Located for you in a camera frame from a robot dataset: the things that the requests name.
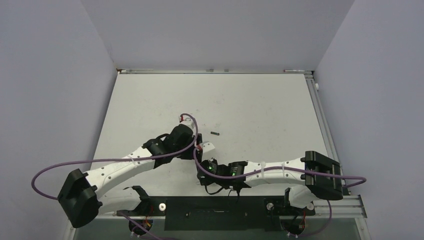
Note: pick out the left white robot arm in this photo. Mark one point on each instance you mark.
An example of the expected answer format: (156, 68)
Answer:
(84, 195)

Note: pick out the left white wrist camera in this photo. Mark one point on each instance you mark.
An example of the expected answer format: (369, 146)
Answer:
(187, 121)

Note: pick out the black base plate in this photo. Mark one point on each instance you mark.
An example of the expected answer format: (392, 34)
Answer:
(219, 213)

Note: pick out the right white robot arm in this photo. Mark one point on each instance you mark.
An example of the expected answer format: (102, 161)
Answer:
(311, 177)

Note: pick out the aluminium rail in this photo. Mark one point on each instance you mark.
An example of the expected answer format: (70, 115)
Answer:
(351, 207)
(213, 71)

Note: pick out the aluminium right rail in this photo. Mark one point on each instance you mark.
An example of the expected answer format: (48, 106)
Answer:
(351, 207)

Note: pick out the aluminium back rail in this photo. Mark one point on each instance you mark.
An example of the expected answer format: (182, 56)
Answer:
(213, 71)

